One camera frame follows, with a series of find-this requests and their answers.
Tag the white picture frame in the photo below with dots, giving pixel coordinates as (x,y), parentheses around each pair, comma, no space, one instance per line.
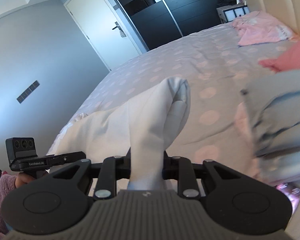
(241,0)

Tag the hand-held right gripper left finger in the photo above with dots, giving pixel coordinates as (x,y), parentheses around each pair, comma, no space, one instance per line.
(125,167)

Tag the cream padded headboard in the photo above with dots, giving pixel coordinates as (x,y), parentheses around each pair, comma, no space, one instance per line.
(277,2)

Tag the person's left hand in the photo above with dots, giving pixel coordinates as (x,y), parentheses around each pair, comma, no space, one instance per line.
(25,178)

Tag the pink crumpled blanket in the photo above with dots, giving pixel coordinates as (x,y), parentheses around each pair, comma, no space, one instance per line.
(262,28)

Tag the coral pink pillow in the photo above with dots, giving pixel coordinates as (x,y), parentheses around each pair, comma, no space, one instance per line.
(290,57)

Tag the white t-shirt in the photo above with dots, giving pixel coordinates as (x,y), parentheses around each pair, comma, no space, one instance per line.
(160,120)

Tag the black bag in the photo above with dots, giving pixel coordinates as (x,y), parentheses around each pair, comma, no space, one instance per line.
(226,0)

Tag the dark sliding door wardrobe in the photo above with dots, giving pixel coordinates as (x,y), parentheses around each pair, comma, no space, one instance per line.
(165,10)

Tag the white garment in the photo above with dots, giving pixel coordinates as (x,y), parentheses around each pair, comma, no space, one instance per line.
(97,132)

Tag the small hanging pouch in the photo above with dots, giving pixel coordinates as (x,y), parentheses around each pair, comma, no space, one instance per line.
(122,33)

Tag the white nightstand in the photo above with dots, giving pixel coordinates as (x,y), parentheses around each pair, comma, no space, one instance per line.
(232,15)

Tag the stack of folded clothes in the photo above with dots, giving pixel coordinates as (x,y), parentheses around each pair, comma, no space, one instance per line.
(282,120)

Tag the white door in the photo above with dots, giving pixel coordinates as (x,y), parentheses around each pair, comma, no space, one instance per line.
(97,25)

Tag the dark wall switch panel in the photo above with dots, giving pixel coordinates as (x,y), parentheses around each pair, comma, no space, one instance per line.
(27,91)

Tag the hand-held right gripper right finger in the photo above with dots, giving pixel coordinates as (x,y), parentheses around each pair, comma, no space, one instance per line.
(168,167)

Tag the bed with polka dot cover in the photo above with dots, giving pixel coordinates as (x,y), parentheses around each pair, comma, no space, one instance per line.
(190,62)

